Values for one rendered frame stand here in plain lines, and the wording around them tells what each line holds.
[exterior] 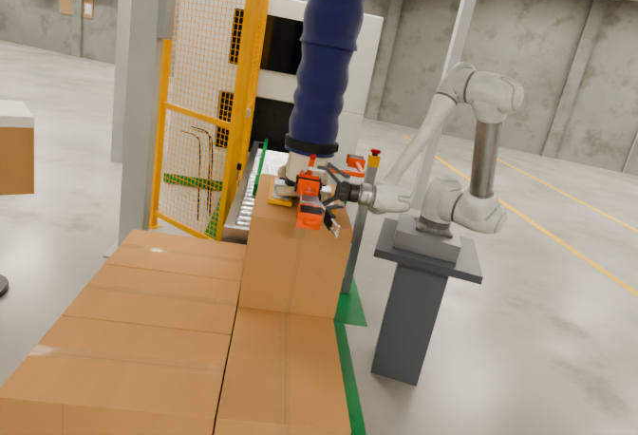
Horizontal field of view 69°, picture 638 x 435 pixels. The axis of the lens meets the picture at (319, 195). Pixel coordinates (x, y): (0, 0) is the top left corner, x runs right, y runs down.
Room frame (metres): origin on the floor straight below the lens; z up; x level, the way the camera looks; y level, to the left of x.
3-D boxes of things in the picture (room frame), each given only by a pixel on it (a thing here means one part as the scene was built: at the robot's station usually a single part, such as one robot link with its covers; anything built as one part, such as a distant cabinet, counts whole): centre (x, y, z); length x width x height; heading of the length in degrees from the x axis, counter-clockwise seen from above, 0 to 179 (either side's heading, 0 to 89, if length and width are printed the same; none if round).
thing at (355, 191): (1.73, -0.10, 1.08); 0.09 x 0.07 x 0.08; 96
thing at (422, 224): (2.24, -0.60, 0.86); 0.22 x 0.18 x 0.06; 174
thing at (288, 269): (1.96, 0.07, 0.74); 0.60 x 0.40 x 0.40; 7
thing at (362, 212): (2.96, -0.31, 0.50); 0.07 x 0.07 x 1.00; 7
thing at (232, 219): (3.45, 0.59, 0.50); 2.31 x 0.05 x 0.19; 7
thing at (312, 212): (1.38, 0.02, 1.08); 0.08 x 0.07 x 0.05; 6
